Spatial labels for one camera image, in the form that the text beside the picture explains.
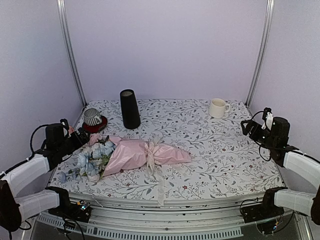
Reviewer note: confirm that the aluminium frame post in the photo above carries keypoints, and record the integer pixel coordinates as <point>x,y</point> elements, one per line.
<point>267,23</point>
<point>62,14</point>

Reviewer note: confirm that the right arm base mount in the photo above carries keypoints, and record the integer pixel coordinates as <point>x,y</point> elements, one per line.
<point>253,211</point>

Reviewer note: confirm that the aluminium front rail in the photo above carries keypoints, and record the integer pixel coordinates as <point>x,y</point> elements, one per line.
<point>204,219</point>

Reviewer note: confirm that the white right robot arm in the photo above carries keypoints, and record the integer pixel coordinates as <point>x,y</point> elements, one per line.
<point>273,136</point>

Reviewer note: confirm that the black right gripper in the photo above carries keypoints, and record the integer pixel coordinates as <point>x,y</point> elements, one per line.
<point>252,123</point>

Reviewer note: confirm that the left aluminium frame post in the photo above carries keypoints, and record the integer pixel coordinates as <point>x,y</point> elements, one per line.
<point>62,14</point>

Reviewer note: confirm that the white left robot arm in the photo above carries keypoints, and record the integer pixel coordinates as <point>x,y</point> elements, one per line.
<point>58,144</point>

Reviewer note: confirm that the red lacquer saucer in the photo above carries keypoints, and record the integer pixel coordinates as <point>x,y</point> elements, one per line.
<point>96,128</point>

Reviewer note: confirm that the black tapered vase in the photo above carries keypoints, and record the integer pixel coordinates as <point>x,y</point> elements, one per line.
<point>129,109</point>

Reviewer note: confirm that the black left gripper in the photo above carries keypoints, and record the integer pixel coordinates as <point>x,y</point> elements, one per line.
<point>79,142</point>

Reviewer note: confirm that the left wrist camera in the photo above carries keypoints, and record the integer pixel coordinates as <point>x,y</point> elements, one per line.
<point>65,123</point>

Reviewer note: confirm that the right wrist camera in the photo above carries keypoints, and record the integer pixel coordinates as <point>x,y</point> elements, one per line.
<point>268,118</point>

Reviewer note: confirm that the right aluminium frame post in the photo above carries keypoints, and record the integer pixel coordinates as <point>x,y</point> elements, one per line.
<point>267,23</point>

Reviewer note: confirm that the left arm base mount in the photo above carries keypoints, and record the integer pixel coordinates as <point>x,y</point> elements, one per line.
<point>79,211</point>

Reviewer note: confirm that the pink flower bouquet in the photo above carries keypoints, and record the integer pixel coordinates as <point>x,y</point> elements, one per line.
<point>103,157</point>

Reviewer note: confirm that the striped grey teacup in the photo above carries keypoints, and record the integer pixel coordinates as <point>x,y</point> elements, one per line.
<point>92,117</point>

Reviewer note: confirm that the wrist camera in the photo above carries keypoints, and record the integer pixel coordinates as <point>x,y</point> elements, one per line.
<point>268,118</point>
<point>65,123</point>

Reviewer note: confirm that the cream ceramic mug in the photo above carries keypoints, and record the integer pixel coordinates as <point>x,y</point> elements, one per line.
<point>218,108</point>

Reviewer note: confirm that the floral patterned tablecloth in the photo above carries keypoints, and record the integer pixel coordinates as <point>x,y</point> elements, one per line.
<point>225,163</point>

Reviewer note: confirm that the cream printed ribbon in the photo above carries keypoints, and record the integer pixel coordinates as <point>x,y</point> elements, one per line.
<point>153,170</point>

